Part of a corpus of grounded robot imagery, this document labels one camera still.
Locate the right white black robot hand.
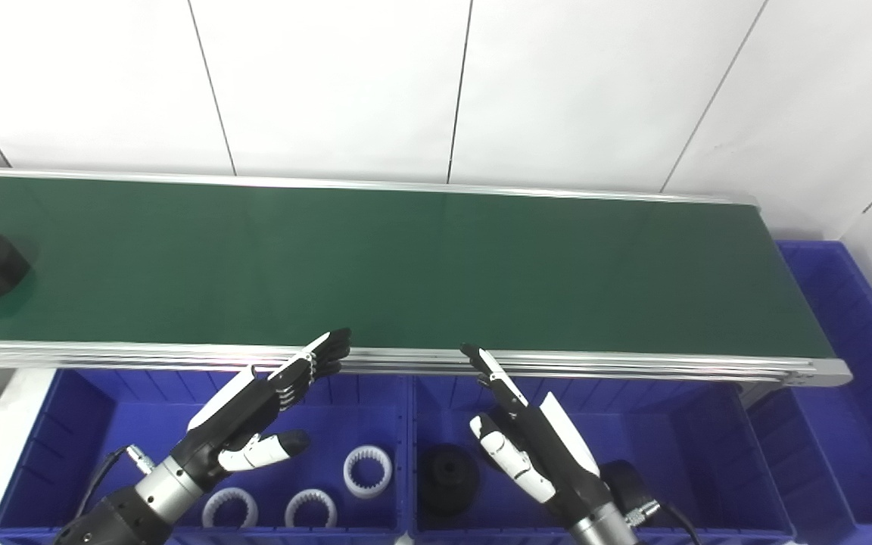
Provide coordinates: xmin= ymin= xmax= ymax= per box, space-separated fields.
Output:
xmin=459 ymin=344 xmax=612 ymax=524

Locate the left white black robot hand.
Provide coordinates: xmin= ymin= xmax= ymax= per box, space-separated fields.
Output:
xmin=171 ymin=329 xmax=352 ymax=485

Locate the blue plastic bin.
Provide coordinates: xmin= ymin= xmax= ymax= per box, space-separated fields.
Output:
xmin=406 ymin=374 xmax=797 ymax=545
xmin=746 ymin=241 xmax=872 ymax=545
xmin=0 ymin=369 xmax=414 ymax=545

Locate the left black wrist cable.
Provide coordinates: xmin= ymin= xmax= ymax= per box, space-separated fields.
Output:
xmin=73 ymin=446 xmax=157 ymax=525

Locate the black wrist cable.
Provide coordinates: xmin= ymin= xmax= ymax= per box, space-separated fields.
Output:
xmin=627 ymin=500 xmax=703 ymax=545
xmin=73 ymin=446 xmax=157 ymax=525

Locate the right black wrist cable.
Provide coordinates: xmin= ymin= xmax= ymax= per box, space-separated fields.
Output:
xmin=627 ymin=500 xmax=703 ymax=545

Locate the white toothed ring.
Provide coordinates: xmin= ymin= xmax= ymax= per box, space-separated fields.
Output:
xmin=343 ymin=445 xmax=394 ymax=500
xmin=201 ymin=487 xmax=260 ymax=529
xmin=285 ymin=489 xmax=338 ymax=529

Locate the green conveyor belt aluminium frame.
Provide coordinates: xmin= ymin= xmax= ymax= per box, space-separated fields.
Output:
xmin=0 ymin=168 xmax=853 ymax=389

